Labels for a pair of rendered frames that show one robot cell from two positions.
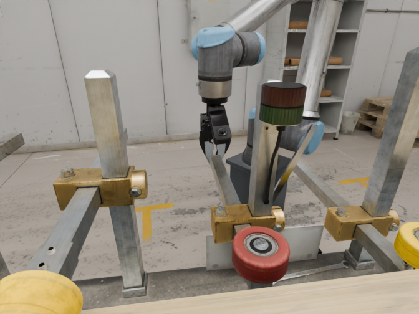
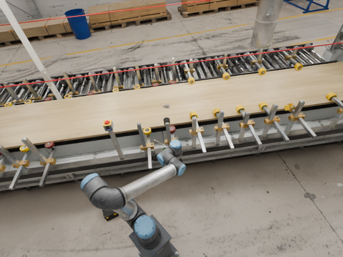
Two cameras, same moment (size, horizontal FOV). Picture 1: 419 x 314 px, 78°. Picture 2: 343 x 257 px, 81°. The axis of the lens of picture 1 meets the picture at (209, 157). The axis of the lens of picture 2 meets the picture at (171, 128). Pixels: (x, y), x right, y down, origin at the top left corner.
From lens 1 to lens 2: 2.10 m
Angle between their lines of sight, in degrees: 109
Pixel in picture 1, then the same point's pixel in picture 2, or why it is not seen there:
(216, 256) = not seen: hidden behind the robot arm
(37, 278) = (192, 114)
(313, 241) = (156, 151)
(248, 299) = (174, 123)
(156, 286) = (190, 147)
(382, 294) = (159, 124)
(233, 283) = not seen: hidden behind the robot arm
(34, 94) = not seen: outside the picture
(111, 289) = (198, 146)
